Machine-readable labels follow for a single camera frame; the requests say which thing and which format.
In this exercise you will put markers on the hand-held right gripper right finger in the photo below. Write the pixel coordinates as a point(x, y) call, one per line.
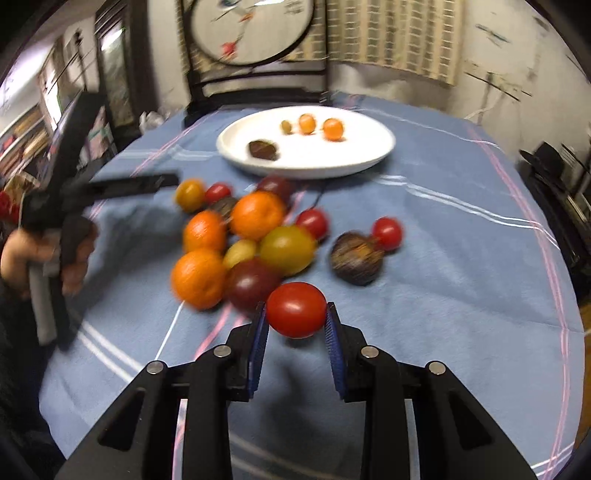
point(334, 350)

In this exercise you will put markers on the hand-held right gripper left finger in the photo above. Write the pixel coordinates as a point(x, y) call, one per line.
point(258, 350)

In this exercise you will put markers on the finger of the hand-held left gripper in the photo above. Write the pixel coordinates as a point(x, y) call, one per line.
point(134, 183)

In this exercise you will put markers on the red cherry tomato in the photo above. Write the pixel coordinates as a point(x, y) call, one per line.
point(314, 224)
point(387, 233)
point(295, 309)
point(218, 193)

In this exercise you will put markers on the dark purple tomato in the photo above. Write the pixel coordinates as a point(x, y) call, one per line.
point(249, 286)
point(277, 185)

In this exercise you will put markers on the orange mandarin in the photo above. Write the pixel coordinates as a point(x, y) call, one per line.
point(204, 230)
point(198, 279)
point(257, 214)

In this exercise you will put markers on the white oval plate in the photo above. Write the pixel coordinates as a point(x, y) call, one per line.
point(360, 152)

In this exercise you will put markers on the person's left hand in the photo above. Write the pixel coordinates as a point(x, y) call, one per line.
point(23, 251)

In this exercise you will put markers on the small orange kumquat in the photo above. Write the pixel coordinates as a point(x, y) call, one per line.
point(333, 129)
point(306, 123)
point(190, 194)

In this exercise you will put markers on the white plastic bag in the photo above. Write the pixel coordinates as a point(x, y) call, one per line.
point(150, 121)

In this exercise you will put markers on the dark wooden cabinet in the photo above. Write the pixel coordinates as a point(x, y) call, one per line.
point(115, 69)

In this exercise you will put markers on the dark brown round fruit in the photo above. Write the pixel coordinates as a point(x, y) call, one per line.
point(224, 205)
point(356, 257)
point(263, 150)

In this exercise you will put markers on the small yellow tomato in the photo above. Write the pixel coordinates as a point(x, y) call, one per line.
point(239, 253)

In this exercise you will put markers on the yellow green tomato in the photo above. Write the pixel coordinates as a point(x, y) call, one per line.
point(287, 250)

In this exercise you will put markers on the blue striped tablecloth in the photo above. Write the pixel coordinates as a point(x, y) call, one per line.
point(461, 277)

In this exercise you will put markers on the small olive green fruit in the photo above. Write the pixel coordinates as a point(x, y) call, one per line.
point(287, 127)

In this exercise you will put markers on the black hat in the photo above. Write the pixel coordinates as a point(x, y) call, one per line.
point(547, 154)

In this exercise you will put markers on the cluttered wall shelf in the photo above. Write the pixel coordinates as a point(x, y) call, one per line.
point(27, 134)

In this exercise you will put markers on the checkered wall curtain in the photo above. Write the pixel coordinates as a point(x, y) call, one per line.
point(392, 37)

